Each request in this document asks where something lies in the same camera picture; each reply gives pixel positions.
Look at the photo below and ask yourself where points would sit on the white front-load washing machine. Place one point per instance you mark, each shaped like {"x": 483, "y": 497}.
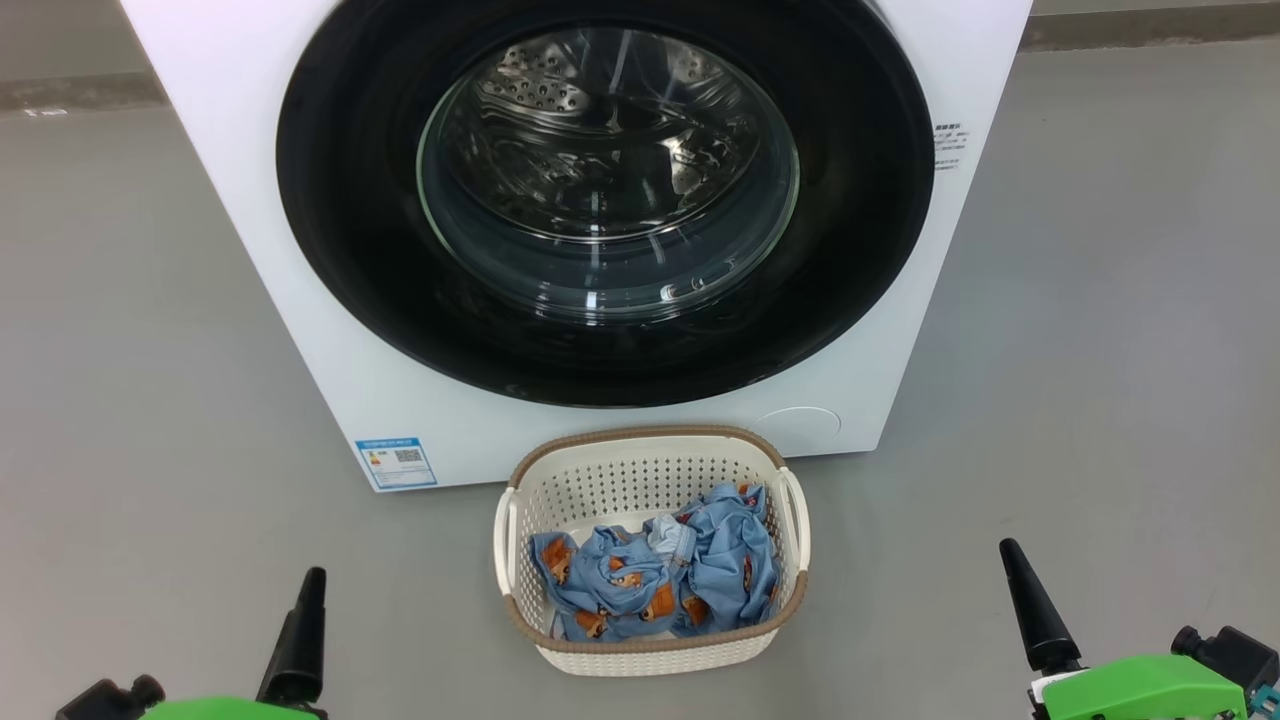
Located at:
{"x": 300, "y": 350}

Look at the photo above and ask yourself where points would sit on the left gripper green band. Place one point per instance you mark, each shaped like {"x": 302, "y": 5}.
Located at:
{"x": 230, "y": 710}

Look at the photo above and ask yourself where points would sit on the blue garment with orange print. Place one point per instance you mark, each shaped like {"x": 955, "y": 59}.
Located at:
{"x": 720, "y": 560}

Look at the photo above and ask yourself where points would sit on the blue energy label sticker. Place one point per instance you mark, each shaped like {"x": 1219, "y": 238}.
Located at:
{"x": 395, "y": 462}

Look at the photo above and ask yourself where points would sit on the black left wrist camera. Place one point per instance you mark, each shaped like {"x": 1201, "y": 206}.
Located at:
{"x": 105, "y": 698}

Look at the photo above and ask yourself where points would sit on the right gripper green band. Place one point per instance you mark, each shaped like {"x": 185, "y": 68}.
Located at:
{"x": 1140, "y": 690}

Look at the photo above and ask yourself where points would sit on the black text warning label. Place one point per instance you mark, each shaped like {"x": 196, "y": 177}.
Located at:
{"x": 948, "y": 148}

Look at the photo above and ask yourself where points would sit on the cream perforated laundry basket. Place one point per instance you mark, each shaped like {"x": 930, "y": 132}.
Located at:
{"x": 620, "y": 480}

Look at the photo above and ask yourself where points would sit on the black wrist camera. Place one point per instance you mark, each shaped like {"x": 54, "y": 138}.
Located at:
{"x": 1225, "y": 660}
{"x": 105, "y": 698}

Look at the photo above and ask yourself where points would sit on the round black glass washer door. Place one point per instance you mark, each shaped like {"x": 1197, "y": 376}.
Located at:
{"x": 350, "y": 250}

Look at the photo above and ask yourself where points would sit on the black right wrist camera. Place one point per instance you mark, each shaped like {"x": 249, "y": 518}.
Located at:
{"x": 1225, "y": 660}

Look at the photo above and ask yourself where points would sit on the stainless steel washer drum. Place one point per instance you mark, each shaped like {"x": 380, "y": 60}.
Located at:
{"x": 600, "y": 130}

